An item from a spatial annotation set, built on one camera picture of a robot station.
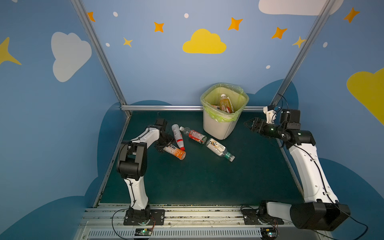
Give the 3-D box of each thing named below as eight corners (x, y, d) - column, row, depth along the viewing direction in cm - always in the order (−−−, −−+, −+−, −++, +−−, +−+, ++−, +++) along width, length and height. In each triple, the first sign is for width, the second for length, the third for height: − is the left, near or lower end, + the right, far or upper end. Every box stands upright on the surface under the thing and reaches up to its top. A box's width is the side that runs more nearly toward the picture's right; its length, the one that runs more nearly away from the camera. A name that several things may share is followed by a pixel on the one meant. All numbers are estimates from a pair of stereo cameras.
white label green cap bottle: (204, 146, 104) (205, 142, 100) (209, 141, 107) (209, 137, 103) (230, 164, 95) (232, 160, 91) (235, 158, 98) (237, 154, 94)
